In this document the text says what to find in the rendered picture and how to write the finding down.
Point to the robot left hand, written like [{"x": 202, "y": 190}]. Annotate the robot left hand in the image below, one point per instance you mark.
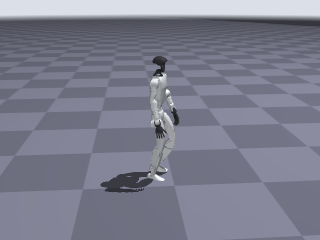
[{"x": 175, "y": 115}]

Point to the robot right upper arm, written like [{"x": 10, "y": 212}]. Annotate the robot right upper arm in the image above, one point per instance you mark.
[{"x": 154, "y": 84}]

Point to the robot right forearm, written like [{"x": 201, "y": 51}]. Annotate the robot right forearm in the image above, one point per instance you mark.
[{"x": 155, "y": 113}]

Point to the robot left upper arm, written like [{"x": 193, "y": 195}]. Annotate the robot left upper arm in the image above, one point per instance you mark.
[{"x": 167, "y": 93}]

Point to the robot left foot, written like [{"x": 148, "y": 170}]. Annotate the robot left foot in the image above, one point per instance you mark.
[{"x": 159, "y": 169}]

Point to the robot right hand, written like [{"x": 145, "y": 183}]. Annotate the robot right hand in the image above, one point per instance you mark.
[{"x": 159, "y": 130}]

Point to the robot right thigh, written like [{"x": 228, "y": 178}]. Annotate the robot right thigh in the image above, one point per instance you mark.
[{"x": 159, "y": 141}]

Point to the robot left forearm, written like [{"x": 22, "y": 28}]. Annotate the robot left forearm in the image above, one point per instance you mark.
[{"x": 170, "y": 103}]

